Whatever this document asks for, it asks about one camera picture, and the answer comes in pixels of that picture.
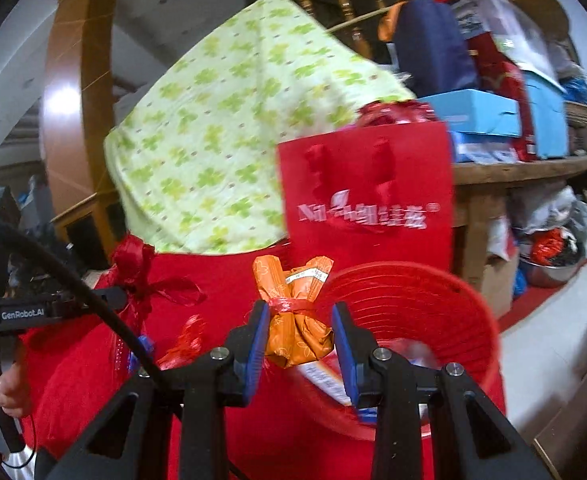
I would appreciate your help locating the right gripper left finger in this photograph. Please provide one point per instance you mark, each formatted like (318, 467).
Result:
(247, 345)

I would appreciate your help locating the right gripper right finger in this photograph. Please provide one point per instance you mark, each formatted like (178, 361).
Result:
(354, 347)

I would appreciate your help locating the red white medicine box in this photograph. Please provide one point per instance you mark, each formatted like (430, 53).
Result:
(325, 379)

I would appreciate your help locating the orange snack wrapper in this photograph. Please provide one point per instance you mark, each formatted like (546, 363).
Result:
(296, 335)

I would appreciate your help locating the person left hand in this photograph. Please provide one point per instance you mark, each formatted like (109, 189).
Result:
(14, 388)

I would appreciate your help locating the red fleece blanket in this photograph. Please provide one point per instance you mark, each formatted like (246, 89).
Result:
(75, 366)

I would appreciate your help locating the red plastic mesh basket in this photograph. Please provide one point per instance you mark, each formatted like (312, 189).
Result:
(429, 316)

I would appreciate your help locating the wooden cabinet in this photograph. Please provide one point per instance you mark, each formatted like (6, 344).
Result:
(93, 228)

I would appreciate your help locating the red paper gift bag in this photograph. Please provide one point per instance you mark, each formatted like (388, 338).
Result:
(367, 194)

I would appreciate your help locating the cardboard box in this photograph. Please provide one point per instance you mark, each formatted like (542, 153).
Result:
(498, 281)

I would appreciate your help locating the green clover quilt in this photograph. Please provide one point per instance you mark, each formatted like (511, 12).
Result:
(195, 161)

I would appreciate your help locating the metal basin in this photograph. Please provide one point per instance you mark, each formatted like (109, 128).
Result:
(549, 259)

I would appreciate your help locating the wooden shelf table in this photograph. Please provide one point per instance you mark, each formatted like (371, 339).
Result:
(480, 196)

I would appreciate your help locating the dark red plastic bag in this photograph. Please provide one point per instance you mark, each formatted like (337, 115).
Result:
(380, 113)

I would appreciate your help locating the light blue shoe box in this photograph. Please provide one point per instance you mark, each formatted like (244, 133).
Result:
(477, 112)

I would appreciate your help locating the navy blue tote bag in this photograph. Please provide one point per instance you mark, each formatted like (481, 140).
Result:
(429, 46)

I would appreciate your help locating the red liquor box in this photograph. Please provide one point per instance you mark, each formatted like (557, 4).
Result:
(503, 77)

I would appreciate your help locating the blue plastic storage bin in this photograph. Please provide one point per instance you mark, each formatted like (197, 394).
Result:
(550, 137)

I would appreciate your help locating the clear plastic storage box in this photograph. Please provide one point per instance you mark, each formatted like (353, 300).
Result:
(514, 33)

